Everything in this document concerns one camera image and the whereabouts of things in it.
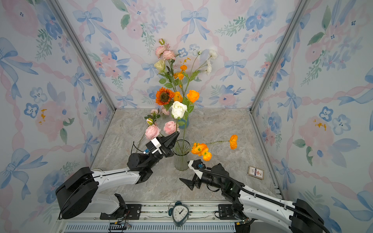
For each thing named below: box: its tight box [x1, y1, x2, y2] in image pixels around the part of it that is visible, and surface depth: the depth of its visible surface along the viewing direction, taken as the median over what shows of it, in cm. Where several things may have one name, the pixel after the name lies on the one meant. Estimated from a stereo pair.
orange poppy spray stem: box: [190, 134, 238, 162], surface depth 58 cm
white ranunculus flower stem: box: [183, 49, 219, 96], surface depth 89 cm
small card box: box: [246, 165, 265, 181], surface depth 87 cm
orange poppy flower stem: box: [173, 65, 188, 103], surface depth 86 cm
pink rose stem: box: [144, 120, 181, 141], surface depth 67 cm
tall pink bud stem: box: [155, 38, 177, 88], surface depth 84 cm
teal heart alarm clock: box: [168, 200, 192, 227], surface depth 72 cm
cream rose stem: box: [154, 59, 175, 92], surface depth 87 cm
